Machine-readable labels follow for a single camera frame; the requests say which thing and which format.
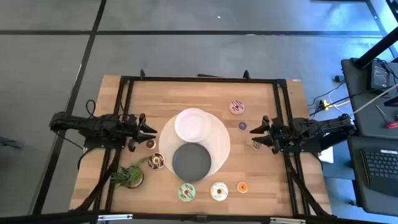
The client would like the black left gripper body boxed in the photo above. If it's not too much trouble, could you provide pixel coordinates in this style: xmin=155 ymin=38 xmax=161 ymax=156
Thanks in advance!
xmin=119 ymin=113 xmax=141 ymax=152

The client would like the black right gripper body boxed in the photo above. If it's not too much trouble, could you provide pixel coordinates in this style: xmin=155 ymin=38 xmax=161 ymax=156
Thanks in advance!
xmin=267 ymin=116 xmax=295 ymax=156

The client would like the large chocolate iced donut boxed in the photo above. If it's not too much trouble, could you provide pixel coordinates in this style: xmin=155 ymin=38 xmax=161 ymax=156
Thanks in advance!
xmin=147 ymin=152 xmax=165 ymax=170

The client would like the large pink iced donut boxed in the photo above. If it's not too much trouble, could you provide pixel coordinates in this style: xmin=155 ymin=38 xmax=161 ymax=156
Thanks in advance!
xmin=229 ymin=100 xmax=246 ymax=116

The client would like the large green iced donut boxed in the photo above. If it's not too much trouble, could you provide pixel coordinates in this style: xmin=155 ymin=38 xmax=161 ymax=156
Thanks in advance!
xmin=177 ymin=182 xmax=197 ymax=202

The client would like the large white iced donut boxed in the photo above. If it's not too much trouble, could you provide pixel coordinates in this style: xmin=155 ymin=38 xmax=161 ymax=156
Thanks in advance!
xmin=210 ymin=182 xmax=229 ymax=202

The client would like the green potted plant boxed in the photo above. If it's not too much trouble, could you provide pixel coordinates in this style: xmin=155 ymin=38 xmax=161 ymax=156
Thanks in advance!
xmin=110 ymin=155 xmax=152 ymax=190

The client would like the round white woven placemat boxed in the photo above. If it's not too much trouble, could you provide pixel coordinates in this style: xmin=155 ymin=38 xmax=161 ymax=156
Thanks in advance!
xmin=158 ymin=110 xmax=231 ymax=178

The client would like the white round plate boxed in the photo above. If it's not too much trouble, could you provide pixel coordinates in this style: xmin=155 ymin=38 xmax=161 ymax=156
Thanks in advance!
xmin=174 ymin=108 xmax=212 ymax=143

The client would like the white paper sheet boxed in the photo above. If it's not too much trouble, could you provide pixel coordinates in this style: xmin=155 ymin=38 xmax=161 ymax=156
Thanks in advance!
xmin=318 ymin=146 xmax=335 ymax=164

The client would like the dark grey round plate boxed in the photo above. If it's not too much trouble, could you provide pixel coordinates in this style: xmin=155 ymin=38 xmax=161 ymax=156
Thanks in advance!
xmin=172 ymin=142 xmax=213 ymax=183

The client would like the black side desk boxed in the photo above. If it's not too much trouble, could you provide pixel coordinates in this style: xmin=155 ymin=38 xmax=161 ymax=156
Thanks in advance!
xmin=341 ymin=57 xmax=398 ymax=139

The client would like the black laptop keyboard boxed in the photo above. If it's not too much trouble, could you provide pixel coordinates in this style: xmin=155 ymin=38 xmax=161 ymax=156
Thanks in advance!
xmin=360 ymin=149 xmax=398 ymax=197

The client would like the black power adapter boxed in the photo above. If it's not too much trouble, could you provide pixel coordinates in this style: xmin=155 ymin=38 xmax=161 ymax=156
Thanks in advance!
xmin=370 ymin=61 xmax=390 ymax=91

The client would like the black slanted pole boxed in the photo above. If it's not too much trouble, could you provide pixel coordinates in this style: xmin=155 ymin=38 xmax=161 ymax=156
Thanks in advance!
xmin=353 ymin=27 xmax=398 ymax=69

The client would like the black cable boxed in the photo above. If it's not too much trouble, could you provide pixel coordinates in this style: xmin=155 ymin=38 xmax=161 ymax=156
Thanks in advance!
xmin=307 ymin=79 xmax=392 ymax=116

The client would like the black aluminium table frame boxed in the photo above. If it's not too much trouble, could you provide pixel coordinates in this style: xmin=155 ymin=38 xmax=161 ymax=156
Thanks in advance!
xmin=0 ymin=68 xmax=398 ymax=224

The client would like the silver metal bracket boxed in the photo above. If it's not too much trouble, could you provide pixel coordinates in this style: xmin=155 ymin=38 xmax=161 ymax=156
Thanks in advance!
xmin=97 ymin=213 xmax=134 ymax=222
xmin=269 ymin=217 xmax=307 ymax=224

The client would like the white cable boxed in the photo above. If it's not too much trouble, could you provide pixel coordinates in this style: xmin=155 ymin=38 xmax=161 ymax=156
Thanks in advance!
xmin=328 ymin=83 xmax=398 ymax=116

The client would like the red handled screwdriver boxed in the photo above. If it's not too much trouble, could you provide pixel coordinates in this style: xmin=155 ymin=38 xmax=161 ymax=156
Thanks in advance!
xmin=375 ymin=105 xmax=398 ymax=129

